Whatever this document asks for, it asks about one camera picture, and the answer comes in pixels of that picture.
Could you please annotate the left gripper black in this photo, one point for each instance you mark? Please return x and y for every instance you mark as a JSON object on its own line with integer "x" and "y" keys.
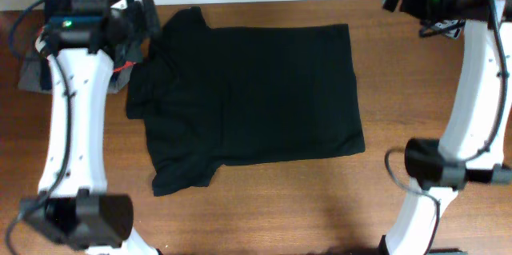
{"x": 139, "y": 31}

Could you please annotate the black t-shirt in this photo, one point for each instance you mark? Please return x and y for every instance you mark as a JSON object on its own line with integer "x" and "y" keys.
{"x": 210, "y": 97}

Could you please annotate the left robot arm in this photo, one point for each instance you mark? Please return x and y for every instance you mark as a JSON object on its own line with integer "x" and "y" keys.
{"x": 83, "y": 44}

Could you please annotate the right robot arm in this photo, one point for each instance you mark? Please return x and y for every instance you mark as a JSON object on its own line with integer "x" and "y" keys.
{"x": 472, "y": 146}

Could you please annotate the red folded shirt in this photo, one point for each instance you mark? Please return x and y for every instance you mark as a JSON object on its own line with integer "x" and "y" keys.
{"x": 123, "y": 67}

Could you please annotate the navy folded shirt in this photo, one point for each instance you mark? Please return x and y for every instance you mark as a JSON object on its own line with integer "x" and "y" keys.
{"x": 45, "y": 79}

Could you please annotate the grey folded shirt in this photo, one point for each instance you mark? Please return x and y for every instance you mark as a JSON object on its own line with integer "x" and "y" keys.
{"x": 30, "y": 70}

